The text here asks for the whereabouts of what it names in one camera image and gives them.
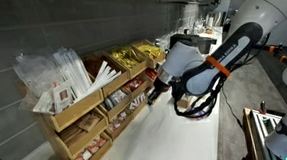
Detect yellow packets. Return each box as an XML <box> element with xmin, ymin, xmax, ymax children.
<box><xmin>136</xmin><ymin>43</ymin><xmax>162</xmax><ymax>61</ymax></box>

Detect clear plastic bag pile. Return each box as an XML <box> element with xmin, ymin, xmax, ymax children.
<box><xmin>12</xmin><ymin>50</ymin><xmax>64</xmax><ymax>111</ymax></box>

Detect orange cable strap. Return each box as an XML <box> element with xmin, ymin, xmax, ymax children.
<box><xmin>204</xmin><ymin>53</ymin><xmax>232</xmax><ymax>79</ymax></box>

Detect grey silver packets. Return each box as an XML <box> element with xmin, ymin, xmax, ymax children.
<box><xmin>102</xmin><ymin>88</ymin><xmax>129</xmax><ymax>110</ymax></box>

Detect dark red packets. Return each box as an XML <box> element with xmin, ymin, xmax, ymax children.
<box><xmin>145</xmin><ymin>67</ymin><xmax>161</xmax><ymax>82</ymax></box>

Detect black stand with orange clamps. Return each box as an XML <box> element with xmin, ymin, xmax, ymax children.
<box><xmin>254</xmin><ymin>41</ymin><xmax>287</xmax><ymax>68</ymax></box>

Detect brown paper napkin packet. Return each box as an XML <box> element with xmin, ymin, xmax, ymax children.
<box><xmin>75</xmin><ymin>112</ymin><xmax>102</xmax><ymax>134</ymax></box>

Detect small pink white packets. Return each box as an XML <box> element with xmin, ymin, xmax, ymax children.
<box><xmin>104</xmin><ymin>110</ymin><xmax>130</xmax><ymax>134</ymax></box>

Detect white wrapped cutlery packets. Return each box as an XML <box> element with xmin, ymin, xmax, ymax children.
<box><xmin>51</xmin><ymin>46</ymin><xmax>92</xmax><ymax>100</ymax></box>

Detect white paper stick bundle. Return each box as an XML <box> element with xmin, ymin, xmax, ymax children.
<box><xmin>81</xmin><ymin>58</ymin><xmax>124</xmax><ymax>97</ymax></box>

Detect black coffee machine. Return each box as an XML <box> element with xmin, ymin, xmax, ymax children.
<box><xmin>168</xmin><ymin>30</ymin><xmax>219</xmax><ymax>57</ymax></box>

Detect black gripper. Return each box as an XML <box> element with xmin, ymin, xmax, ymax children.
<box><xmin>144</xmin><ymin>76</ymin><xmax>173</xmax><ymax>107</ymax></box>

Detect large wooden three-tier rack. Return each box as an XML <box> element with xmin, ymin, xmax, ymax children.
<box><xmin>33</xmin><ymin>87</ymin><xmax>115</xmax><ymax>160</ymax></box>

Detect small wooden packet box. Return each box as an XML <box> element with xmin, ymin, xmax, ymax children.
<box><xmin>176</xmin><ymin>94</ymin><xmax>197</xmax><ymax>110</ymax></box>

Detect gold foil packets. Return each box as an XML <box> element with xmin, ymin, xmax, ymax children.
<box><xmin>109</xmin><ymin>45</ymin><xmax>143</xmax><ymax>71</ymax></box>

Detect red white sauce cups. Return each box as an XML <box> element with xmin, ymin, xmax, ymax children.
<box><xmin>70</xmin><ymin>135</ymin><xmax>108</xmax><ymax>160</ymax></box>

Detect wooden rack with white sticks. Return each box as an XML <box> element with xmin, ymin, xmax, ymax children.
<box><xmin>81</xmin><ymin>52</ymin><xmax>135</xmax><ymax>144</ymax></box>

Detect small metal post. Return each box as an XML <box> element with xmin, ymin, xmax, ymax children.
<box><xmin>259</xmin><ymin>100</ymin><xmax>268</xmax><ymax>115</ymax></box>

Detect wooden stirrer bundle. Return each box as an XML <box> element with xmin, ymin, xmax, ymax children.
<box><xmin>58</xmin><ymin>123</ymin><xmax>87</xmax><ymax>148</ymax></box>

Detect clear glassware cluster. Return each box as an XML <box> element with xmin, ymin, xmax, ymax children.
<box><xmin>182</xmin><ymin>12</ymin><xmax>225</xmax><ymax>36</ymax></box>

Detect black white sauce packets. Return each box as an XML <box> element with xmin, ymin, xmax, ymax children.
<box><xmin>127</xmin><ymin>91</ymin><xmax>149</xmax><ymax>111</ymax></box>

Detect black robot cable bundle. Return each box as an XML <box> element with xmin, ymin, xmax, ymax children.
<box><xmin>170</xmin><ymin>74</ymin><xmax>231</xmax><ymax>121</ymax></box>

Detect wooden rack with yellow packets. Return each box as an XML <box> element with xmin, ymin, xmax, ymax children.
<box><xmin>130</xmin><ymin>38</ymin><xmax>169</xmax><ymax>107</ymax></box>

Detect black floor cable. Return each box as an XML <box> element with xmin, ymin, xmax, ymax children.
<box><xmin>220</xmin><ymin>86</ymin><xmax>246</xmax><ymax>130</ymax></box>

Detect white packets with brown print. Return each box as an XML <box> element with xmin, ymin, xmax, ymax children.
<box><xmin>31</xmin><ymin>81</ymin><xmax>75</xmax><ymax>116</ymax></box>

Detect wooden rack with gold packets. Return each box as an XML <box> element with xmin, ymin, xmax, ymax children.
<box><xmin>106</xmin><ymin>44</ymin><xmax>153</xmax><ymax>120</ymax></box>

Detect red ketchup packets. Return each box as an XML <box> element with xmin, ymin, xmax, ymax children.
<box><xmin>123</xmin><ymin>76</ymin><xmax>144</xmax><ymax>93</ymax></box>

